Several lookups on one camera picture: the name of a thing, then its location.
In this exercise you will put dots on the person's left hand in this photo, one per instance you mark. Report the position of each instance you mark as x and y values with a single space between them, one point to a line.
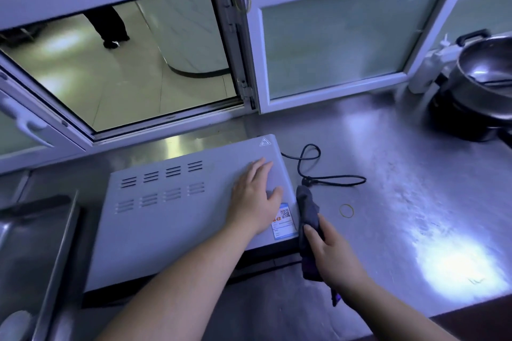
256 201

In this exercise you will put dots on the person's right hand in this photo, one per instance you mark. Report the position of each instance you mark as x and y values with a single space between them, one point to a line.
332 257

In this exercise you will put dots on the grey purple cloth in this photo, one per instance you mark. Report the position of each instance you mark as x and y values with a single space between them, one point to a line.
308 209

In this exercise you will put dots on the silver microwave black door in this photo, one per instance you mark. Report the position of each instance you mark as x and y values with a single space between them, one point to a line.
180 225

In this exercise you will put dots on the person's right forearm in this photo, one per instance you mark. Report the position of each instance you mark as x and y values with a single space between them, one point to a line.
400 316

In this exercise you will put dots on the person's left forearm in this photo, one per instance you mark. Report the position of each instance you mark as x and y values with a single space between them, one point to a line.
180 292

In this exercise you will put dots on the yellow rubber band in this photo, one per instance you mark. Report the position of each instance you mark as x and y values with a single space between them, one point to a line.
341 211
236 3

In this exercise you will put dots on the hinged white window sash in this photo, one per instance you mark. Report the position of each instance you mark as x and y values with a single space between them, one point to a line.
256 73

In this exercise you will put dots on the black induction cooker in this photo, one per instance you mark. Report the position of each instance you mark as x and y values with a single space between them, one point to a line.
464 121

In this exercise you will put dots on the white plastic bottle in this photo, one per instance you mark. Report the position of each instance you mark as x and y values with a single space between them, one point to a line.
430 69

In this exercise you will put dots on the stainless steel tray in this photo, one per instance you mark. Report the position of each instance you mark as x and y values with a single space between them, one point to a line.
32 257

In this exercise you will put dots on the steel pot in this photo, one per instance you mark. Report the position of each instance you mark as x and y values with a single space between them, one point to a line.
484 77

